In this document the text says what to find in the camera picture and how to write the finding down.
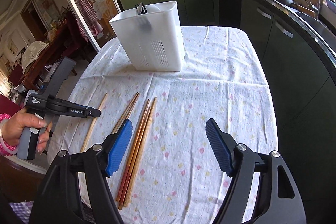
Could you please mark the brown chopstick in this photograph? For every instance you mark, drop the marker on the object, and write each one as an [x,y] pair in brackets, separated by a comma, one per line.
[136,155]
[128,159]
[139,155]

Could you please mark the brown chopstick right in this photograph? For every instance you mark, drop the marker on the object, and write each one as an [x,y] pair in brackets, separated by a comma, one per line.
[139,155]

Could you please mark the light chopstick middle left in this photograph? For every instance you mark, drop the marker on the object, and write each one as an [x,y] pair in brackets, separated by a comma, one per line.
[126,112]

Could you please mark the person's left hand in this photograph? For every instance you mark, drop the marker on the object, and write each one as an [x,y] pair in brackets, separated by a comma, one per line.
[12,129]

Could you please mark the light single wooden chopstick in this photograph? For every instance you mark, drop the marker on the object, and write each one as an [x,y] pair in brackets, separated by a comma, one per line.
[94,121]

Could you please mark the light chopstick middle right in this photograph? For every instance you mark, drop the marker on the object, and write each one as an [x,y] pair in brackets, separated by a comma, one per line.
[128,113]

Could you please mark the brown chopstick middle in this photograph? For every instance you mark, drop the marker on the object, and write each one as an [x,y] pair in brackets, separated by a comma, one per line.
[136,155]

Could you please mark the floral white tablecloth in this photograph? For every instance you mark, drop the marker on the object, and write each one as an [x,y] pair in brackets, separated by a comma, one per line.
[178,179]

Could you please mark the dark green kitchen cabinets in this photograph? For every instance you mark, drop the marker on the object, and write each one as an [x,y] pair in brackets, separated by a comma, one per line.
[297,54]

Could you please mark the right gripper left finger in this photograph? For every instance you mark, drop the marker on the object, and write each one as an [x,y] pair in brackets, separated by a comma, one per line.
[58,197]

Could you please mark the brown chopstick left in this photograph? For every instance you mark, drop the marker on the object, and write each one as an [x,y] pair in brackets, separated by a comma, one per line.
[128,159]

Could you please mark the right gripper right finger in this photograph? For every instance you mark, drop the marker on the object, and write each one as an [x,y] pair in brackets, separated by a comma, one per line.
[277,199]

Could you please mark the white plastic utensil basket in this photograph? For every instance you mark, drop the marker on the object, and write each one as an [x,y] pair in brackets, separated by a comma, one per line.
[152,41]

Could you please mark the small black plastic fork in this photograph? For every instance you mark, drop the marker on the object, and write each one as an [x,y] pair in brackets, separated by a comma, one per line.
[140,9]

